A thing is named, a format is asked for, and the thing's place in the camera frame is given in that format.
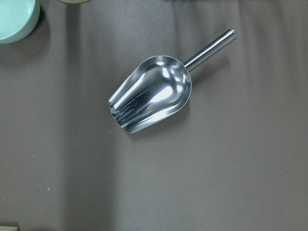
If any steel scoop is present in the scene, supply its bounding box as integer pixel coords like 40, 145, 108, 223
108, 28, 237, 133

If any mint green bowl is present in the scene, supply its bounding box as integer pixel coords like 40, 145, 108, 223
0, 0, 40, 44

